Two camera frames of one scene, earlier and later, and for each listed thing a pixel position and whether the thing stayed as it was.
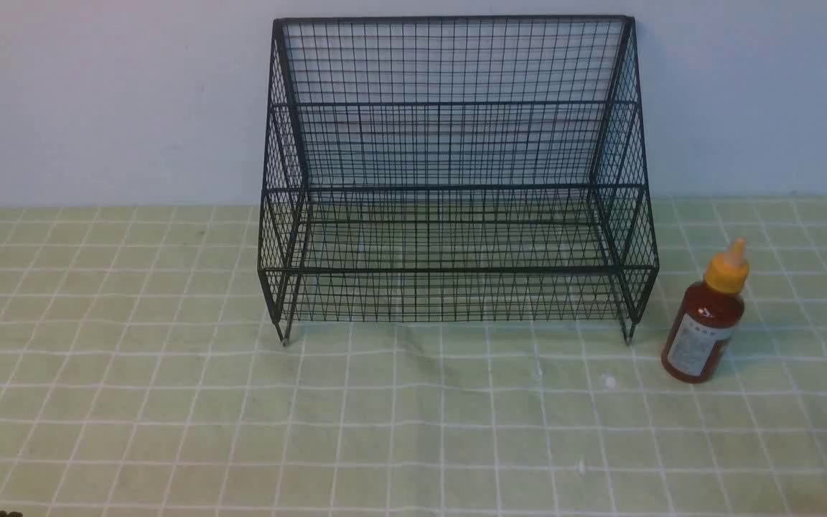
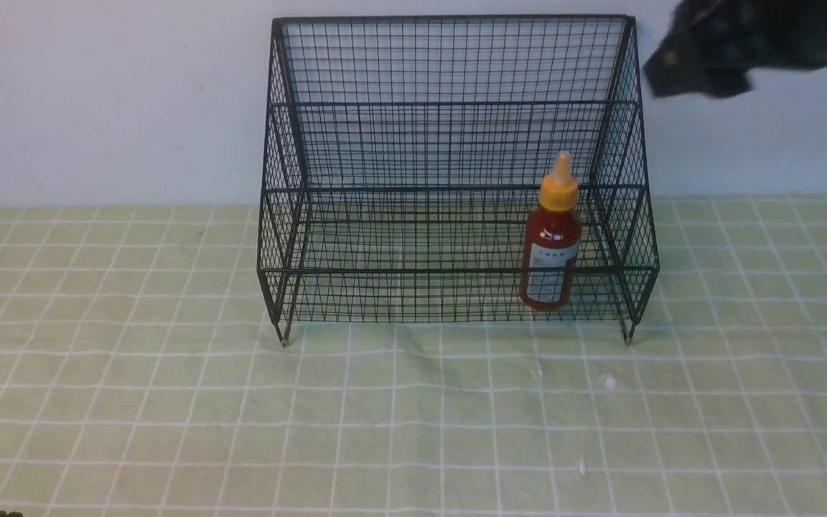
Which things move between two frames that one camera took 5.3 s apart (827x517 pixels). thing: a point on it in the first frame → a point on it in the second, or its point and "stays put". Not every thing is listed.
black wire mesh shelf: x=487 y=169 stays put
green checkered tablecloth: x=123 y=359 stays put
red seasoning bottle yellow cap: x=708 y=317 → x=552 y=242
